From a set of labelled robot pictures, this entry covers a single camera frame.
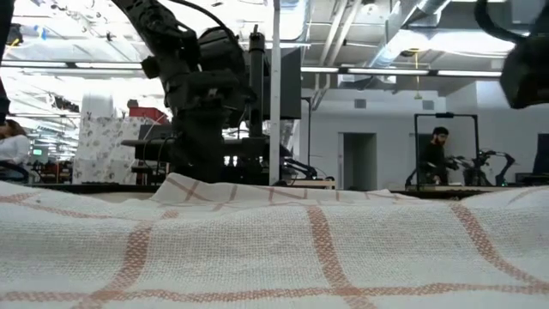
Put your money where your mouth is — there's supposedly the red box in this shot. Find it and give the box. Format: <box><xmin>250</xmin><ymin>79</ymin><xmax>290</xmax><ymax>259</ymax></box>
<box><xmin>128</xmin><ymin>106</ymin><xmax>170</xmax><ymax>126</ymax></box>

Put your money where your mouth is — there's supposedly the dark doorway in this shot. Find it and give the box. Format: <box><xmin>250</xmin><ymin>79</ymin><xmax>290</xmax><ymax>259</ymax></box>
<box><xmin>338</xmin><ymin>131</ymin><xmax>378</xmax><ymax>191</ymax></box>

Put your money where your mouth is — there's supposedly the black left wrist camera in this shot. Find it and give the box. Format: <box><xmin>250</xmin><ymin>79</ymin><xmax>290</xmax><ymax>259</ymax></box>
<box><xmin>196</xmin><ymin>26</ymin><xmax>242</xmax><ymax>75</ymax></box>

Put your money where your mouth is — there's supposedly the person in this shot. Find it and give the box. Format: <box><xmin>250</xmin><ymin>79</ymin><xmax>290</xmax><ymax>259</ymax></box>
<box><xmin>419</xmin><ymin>125</ymin><xmax>452</xmax><ymax>187</ymax></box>
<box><xmin>0</xmin><ymin>118</ymin><xmax>32</xmax><ymax>182</ymax></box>

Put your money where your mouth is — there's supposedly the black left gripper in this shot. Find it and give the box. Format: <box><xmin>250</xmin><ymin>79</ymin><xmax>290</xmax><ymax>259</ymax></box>
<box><xmin>164</xmin><ymin>70</ymin><xmax>242</xmax><ymax>184</ymax></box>

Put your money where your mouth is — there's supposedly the floral patterned cover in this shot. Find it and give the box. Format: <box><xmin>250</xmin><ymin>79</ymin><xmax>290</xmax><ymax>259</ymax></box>
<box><xmin>71</xmin><ymin>114</ymin><xmax>150</xmax><ymax>186</ymax></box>

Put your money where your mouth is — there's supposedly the white red-checked towel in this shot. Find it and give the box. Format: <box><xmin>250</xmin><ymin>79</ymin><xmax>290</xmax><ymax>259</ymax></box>
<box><xmin>0</xmin><ymin>172</ymin><xmax>549</xmax><ymax>309</ymax></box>

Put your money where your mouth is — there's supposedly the white vertical post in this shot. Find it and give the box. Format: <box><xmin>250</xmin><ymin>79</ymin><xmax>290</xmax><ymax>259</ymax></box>
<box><xmin>268</xmin><ymin>0</ymin><xmax>282</xmax><ymax>186</ymax></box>

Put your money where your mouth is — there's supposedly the long ceiling light strip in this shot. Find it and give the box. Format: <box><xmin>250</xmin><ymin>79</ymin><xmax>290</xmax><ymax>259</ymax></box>
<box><xmin>299</xmin><ymin>65</ymin><xmax>503</xmax><ymax>79</ymax></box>
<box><xmin>0</xmin><ymin>61</ymin><xmax>143</xmax><ymax>70</ymax></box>

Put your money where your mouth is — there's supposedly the dark screen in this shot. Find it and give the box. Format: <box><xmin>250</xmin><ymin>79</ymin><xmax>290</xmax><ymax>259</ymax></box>
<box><xmin>533</xmin><ymin>132</ymin><xmax>549</xmax><ymax>175</ymax></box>

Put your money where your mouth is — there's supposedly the black vertical column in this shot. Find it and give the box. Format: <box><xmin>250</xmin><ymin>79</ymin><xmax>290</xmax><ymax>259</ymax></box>
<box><xmin>247</xmin><ymin>24</ymin><xmax>267</xmax><ymax>139</ymax></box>

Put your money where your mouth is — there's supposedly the grey desk with black legs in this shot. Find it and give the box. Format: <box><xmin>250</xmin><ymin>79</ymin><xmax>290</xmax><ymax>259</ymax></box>
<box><xmin>121</xmin><ymin>136</ymin><xmax>293</xmax><ymax>186</ymax></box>

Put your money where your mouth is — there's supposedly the black monitor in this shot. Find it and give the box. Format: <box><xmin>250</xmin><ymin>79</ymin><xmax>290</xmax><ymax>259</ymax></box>
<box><xmin>264</xmin><ymin>46</ymin><xmax>303</xmax><ymax>122</ymax></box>

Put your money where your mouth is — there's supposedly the silver ceiling duct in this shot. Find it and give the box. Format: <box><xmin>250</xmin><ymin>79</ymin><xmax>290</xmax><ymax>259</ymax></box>
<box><xmin>368</xmin><ymin>0</ymin><xmax>452</xmax><ymax>70</ymax></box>

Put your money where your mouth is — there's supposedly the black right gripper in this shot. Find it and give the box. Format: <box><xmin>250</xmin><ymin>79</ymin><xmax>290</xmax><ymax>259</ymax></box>
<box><xmin>498</xmin><ymin>34</ymin><xmax>549</xmax><ymax>110</ymax></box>

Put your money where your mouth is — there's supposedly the black metal table frame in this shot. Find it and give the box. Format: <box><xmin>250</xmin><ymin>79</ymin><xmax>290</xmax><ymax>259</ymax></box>
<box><xmin>25</xmin><ymin>182</ymin><xmax>520</xmax><ymax>201</ymax></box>

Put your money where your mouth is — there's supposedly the black background rig frame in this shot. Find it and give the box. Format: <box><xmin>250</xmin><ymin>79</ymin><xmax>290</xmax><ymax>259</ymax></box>
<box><xmin>413</xmin><ymin>112</ymin><xmax>481</xmax><ymax>188</ymax></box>

